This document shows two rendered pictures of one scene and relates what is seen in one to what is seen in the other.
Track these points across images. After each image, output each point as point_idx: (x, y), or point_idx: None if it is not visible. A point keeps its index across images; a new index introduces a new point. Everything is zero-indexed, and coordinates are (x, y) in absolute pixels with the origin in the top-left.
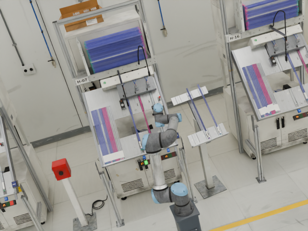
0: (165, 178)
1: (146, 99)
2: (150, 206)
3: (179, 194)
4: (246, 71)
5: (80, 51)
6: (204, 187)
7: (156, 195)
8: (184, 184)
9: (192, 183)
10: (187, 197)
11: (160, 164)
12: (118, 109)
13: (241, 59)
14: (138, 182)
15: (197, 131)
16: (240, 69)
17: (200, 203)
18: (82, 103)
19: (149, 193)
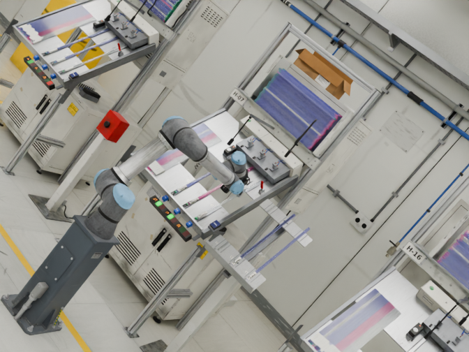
0: (153, 290)
1: (252, 177)
2: (101, 280)
3: (114, 191)
4: (372, 296)
5: (271, 66)
6: (160, 351)
7: (103, 172)
8: (156, 328)
9: (162, 339)
10: (114, 209)
11: (150, 154)
12: (221, 151)
13: (388, 286)
14: (134, 253)
15: None
16: (370, 287)
17: (129, 340)
18: None
19: (124, 284)
